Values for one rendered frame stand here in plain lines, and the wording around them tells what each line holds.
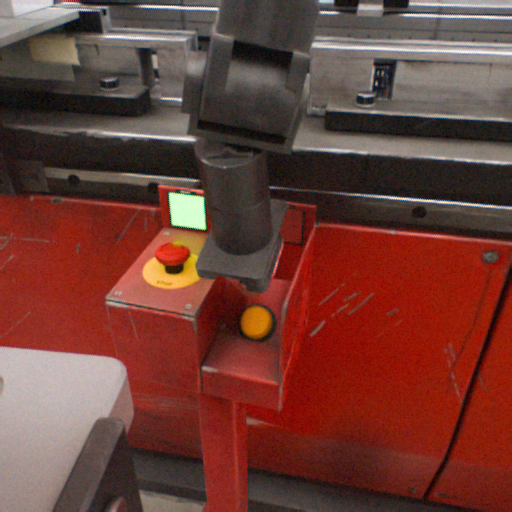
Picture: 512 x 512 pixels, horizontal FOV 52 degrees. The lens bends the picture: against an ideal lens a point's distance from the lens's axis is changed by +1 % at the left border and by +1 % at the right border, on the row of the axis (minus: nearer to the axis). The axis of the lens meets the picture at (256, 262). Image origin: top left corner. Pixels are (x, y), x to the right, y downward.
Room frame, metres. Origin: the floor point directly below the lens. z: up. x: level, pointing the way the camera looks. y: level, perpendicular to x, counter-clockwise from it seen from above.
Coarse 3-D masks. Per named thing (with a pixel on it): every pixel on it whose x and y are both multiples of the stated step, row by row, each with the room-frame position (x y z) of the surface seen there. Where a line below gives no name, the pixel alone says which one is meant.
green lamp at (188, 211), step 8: (176, 200) 0.57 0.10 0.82; (184, 200) 0.57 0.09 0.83; (192, 200) 0.57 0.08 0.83; (200, 200) 0.56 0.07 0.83; (176, 208) 0.57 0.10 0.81; (184, 208) 0.57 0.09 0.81; (192, 208) 0.57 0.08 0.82; (200, 208) 0.56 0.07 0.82; (176, 216) 0.57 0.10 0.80; (184, 216) 0.57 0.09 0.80; (192, 216) 0.57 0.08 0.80; (200, 216) 0.56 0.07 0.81; (176, 224) 0.57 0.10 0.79; (184, 224) 0.57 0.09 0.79; (192, 224) 0.57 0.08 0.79; (200, 224) 0.57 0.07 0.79
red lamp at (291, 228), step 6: (288, 210) 0.53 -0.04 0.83; (294, 210) 0.53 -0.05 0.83; (288, 216) 0.53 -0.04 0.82; (294, 216) 0.53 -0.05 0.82; (300, 216) 0.53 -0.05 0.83; (282, 222) 0.54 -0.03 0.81; (288, 222) 0.53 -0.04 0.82; (294, 222) 0.53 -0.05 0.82; (300, 222) 0.53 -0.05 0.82; (282, 228) 0.54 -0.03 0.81; (288, 228) 0.53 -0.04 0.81; (294, 228) 0.53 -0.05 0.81; (300, 228) 0.53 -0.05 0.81; (282, 234) 0.54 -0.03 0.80; (288, 234) 0.53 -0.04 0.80; (294, 234) 0.53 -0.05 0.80; (300, 234) 0.53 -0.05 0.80; (288, 240) 0.53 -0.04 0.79; (294, 240) 0.53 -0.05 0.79; (300, 240) 0.53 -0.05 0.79
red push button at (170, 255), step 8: (160, 248) 0.49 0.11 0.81; (168, 248) 0.49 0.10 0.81; (176, 248) 0.49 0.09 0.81; (184, 248) 0.49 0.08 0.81; (160, 256) 0.47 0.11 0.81; (168, 256) 0.47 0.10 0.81; (176, 256) 0.47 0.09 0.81; (184, 256) 0.48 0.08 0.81; (168, 264) 0.47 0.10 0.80; (176, 264) 0.47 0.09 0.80; (168, 272) 0.48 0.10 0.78; (176, 272) 0.48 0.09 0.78
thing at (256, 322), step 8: (248, 312) 0.47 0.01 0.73; (256, 312) 0.47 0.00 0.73; (264, 312) 0.47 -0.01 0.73; (240, 320) 0.46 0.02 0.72; (248, 320) 0.46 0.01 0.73; (256, 320) 0.46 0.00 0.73; (264, 320) 0.46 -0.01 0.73; (272, 320) 0.46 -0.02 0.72; (248, 328) 0.45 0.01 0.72; (256, 328) 0.45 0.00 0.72; (264, 328) 0.45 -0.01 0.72; (248, 336) 0.45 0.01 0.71; (256, 336) 0.44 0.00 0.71; (264, 336) 0.45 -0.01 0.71
